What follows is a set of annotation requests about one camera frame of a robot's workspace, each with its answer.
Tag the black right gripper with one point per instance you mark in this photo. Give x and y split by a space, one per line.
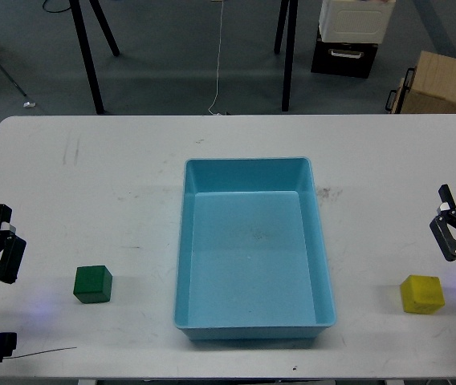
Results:
443 222

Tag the yellow cube block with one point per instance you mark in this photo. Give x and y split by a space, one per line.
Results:
421 294

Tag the green cube block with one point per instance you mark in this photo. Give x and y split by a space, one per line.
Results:
93 284

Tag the cardboard box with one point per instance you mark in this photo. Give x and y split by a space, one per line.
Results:
429 87

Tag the white storage box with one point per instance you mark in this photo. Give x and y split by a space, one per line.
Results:
355 21

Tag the blue plastic bin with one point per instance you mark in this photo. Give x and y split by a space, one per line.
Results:
251 260

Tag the black right table leg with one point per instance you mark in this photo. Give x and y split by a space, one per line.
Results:
286 26

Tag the black cable tie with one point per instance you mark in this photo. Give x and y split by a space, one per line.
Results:
42 352

